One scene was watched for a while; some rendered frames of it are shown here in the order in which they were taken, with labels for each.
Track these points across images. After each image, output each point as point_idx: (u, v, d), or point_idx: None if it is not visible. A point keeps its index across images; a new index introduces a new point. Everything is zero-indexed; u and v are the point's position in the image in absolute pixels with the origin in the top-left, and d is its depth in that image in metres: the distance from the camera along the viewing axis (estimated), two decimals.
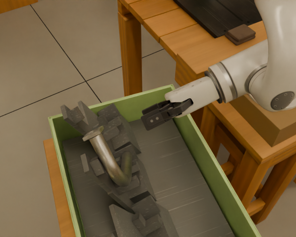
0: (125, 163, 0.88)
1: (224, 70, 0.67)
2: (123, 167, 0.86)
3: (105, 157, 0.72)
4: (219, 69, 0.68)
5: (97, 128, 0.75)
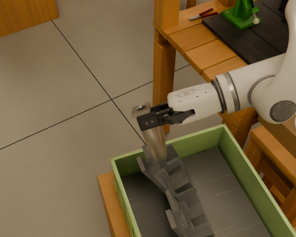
0: (159, 135, 0.88)
1: (231, 84, 0.66)
2: None
3: (151, 135, 0.72)
4: (226, 82, 0.67)
5: (144, 104, 0.73)
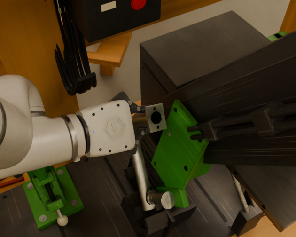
0: (141, 173, 0.83)
1: (66, 119, 0.61)
2: (141, 163, 0.83)
3: None
4: (72, 121, 0.61)
5: (155, 127, 0.70)
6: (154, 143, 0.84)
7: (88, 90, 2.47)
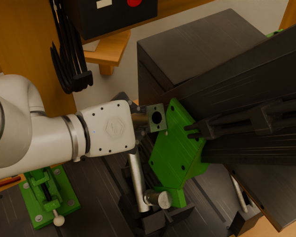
0: (137, 174, 0.82)
1: (66, 119, 0.61)
2: (137, 164, 0.82)
3: None
4: (73, 121, 0.61)
5: (155, 127, 0.70)
6: (151, 142, 0.83)
7: (87, 89, 2.46)
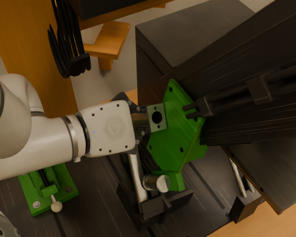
0: (138, 174, 0.82)
1: (66, 120, 0.61)
2: (138, 164, 0.82)
3: None
4: (72, 122, 0.61)
5: (156, 127, 0.70)
6: None
7: (86, 84, 2.46)
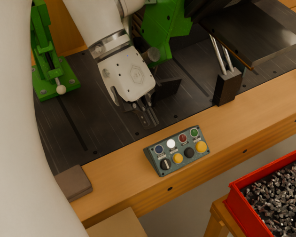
0: None
1: (125, 31, 0.70)
2: None
3: None
4: (127, 35, 0.69)
5: (146, 0, 0.82)
6: (143, 17, 0.95)
7: None
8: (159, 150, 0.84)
